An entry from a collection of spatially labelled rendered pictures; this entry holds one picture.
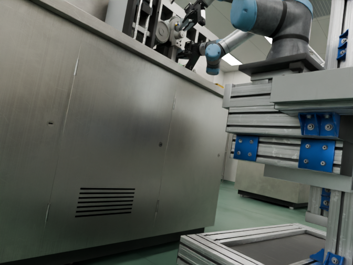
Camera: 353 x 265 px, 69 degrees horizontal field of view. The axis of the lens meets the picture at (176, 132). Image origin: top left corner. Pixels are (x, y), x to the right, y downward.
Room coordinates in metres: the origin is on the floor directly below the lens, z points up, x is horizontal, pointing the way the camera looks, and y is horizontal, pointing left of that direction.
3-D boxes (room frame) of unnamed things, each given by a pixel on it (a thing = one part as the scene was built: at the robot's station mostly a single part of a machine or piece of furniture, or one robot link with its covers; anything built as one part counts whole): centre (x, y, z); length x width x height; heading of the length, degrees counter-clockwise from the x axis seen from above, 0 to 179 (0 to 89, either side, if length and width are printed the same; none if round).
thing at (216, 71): (1.38, -0.14, 1.01); 0.11 x 0.08 x 0.11; 169
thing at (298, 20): (0.83, -0.32, 0.98); 0.13 x 0.12 x 0.14; 101
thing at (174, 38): (1.48, 0.09, 1.05); 0.06 x 0.05 x 0.31; 47
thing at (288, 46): (0.83, -0.33, 0.87); 0.15 x 0.15 x 0.10
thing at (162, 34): (1.53, 0.27, 1.17); 0.26 x 0.12 x 0.12; 47
